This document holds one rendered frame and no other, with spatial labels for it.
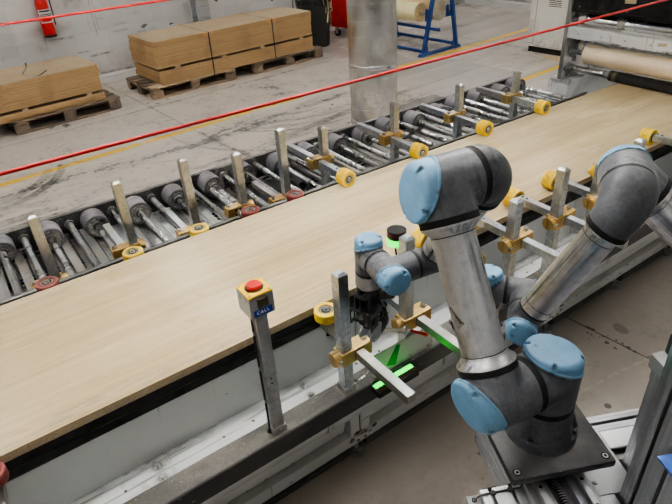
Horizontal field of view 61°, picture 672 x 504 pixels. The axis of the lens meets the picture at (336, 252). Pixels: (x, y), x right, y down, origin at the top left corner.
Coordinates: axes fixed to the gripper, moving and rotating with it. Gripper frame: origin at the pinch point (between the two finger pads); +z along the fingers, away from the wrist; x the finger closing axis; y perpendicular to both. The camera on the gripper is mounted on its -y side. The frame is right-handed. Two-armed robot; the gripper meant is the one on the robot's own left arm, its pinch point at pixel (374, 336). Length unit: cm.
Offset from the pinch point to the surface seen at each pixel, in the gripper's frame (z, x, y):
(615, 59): -14, 1, -291
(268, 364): -3.1, -16.9, 27.7
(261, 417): 32.0, -30.5, 21.5
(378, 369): 8.1, 3.6, 3.9
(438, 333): 7.7, 11.6, -19.2
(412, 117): 9, -93, -198
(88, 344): 4, -77, 45
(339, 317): -6.7, -9.0, 4.6
